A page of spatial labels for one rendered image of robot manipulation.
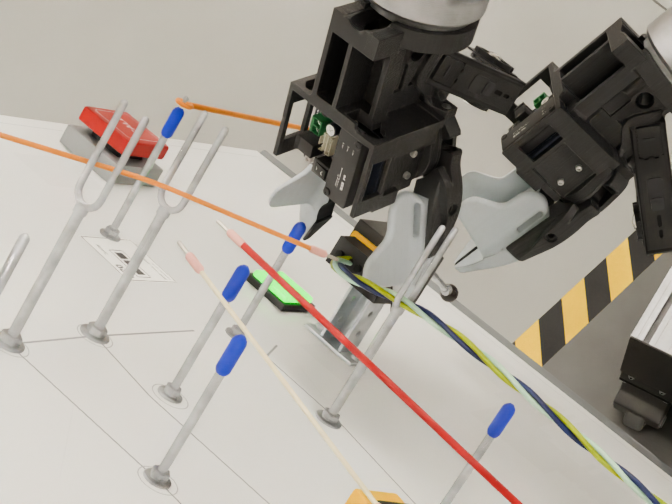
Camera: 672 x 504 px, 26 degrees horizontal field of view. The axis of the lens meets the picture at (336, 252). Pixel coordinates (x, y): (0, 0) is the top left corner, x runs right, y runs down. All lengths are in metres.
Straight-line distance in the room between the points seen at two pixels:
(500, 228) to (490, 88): 0.17
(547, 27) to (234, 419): 1.96
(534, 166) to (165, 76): 1.67
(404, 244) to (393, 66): 0.13
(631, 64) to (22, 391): 0.47
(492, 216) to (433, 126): 0.20
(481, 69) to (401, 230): 0.11
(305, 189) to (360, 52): 0.15
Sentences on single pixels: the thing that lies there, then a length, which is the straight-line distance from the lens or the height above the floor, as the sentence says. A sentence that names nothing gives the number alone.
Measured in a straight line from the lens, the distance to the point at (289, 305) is 1.01.
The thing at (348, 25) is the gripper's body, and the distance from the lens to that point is 0.80.
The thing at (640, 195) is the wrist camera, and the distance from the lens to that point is 1.04.
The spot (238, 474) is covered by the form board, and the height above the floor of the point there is 1.23.
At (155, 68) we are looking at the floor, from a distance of 2.63.
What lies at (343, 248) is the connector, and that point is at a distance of 0.94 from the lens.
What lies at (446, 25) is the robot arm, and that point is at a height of 1.34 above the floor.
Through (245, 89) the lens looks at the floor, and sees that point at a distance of 2.58.
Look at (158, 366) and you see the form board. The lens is 0.83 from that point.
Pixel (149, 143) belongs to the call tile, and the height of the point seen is 1.09.
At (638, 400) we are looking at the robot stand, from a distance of 2.17.
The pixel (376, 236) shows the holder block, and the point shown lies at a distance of 0.95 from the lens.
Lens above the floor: 1.90
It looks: 54 degrees down
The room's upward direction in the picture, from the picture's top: straight up
